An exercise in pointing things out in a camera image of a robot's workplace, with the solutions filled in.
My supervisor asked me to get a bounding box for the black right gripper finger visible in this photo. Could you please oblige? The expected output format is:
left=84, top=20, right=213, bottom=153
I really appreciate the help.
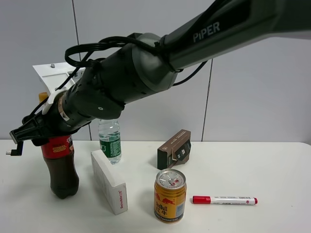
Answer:
left=6, top=116, right=46, bottom=156

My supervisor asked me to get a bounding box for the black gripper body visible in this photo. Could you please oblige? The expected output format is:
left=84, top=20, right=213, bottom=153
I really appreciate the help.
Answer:
left=32, top=106, right=95, bottom=146

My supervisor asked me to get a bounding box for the cola bottle yellow cap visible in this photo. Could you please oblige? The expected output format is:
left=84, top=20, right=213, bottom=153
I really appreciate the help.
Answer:
left=39, top=91, right=80, bottom=200

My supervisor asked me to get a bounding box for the dark grey Piper robot arm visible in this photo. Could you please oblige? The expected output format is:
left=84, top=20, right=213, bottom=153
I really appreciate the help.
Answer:
left=8, top=0, right=311, bottom=156

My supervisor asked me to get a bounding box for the clear water bottle green label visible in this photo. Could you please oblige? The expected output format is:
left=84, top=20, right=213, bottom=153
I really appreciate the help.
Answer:
left=98, top=119, right=121, bottom=165

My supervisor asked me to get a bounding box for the white rectangular carton box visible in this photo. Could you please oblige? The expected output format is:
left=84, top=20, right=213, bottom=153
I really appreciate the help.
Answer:
left=91, top=150, right=128, bottom=215

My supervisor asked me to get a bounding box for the dark brown carton box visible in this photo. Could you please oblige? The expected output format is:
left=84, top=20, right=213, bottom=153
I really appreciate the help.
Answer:
left=157, top=129, right=191, bottom=170

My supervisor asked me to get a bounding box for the gold Red Bull can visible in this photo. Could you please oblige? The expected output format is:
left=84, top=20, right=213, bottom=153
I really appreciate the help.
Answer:
left=154, top=168, right=187, bottom=224

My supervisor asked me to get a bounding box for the red white marker pen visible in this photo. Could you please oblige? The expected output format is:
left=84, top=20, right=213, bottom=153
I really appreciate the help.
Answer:
left=192, top=196, right=258, bottom=205

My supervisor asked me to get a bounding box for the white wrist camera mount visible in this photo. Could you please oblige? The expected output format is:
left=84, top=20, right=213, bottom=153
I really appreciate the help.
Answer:
left=33, top=62, right=85, bottom=115

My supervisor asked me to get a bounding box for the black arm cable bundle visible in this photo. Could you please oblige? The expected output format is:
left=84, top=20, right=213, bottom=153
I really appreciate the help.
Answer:
left=30, top=33, right=209, bottom=117

